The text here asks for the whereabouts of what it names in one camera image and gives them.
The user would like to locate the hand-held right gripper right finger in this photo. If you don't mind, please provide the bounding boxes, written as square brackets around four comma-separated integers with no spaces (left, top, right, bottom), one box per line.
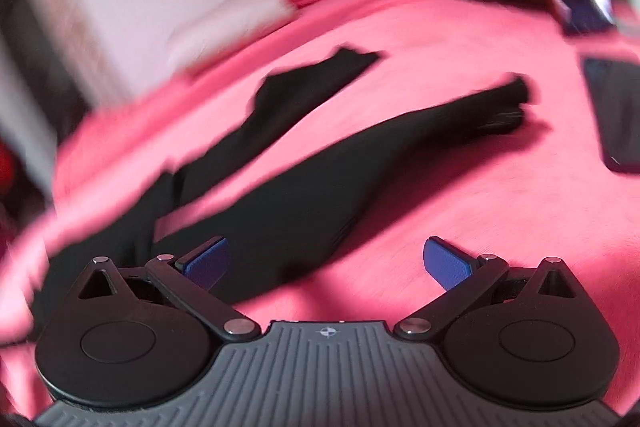
[393,236,578,342]

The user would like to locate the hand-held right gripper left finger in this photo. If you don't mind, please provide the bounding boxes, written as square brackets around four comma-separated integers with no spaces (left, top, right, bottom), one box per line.
[76,236,262,341]

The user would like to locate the black pants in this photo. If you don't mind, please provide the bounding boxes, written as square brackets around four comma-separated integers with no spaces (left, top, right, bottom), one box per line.
[31,48,533,324]

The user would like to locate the pink blanket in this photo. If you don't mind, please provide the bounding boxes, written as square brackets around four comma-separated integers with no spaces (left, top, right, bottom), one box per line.
[0,0,640,427]

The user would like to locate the black smartphone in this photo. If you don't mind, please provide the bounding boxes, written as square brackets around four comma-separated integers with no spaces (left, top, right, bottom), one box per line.
[580,55,640,174]

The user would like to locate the white pillow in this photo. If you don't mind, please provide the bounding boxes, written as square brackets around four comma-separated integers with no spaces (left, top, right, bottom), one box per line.
[167,0,296,72]

